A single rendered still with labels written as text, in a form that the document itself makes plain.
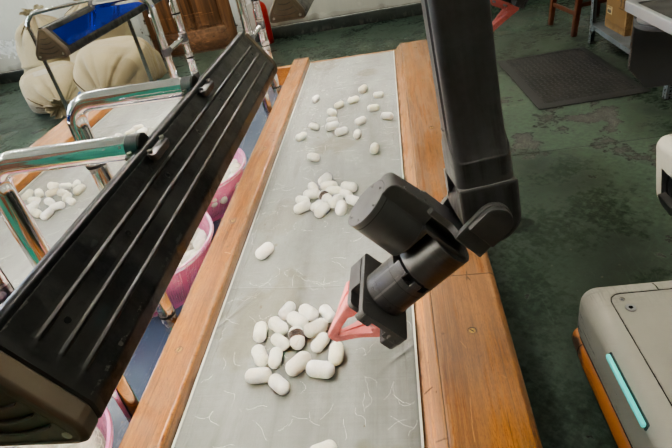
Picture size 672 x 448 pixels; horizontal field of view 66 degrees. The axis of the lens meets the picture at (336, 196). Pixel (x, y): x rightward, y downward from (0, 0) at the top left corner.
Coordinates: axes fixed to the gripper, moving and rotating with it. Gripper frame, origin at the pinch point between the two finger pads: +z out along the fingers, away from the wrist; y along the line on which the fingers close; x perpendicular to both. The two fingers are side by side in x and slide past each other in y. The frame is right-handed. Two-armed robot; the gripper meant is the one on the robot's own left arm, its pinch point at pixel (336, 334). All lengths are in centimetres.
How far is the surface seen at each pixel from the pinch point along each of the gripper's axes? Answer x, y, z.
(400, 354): 9.7, -2.0, -1.1
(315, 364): 1.0, 0.8, 5.4
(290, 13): -26, -68, -8
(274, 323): -3.5, -7.2, 10.8
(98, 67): -105, -285, 166
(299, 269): -1.2, -21.1, 11.1
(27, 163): -37.8, 6.4, -3.8
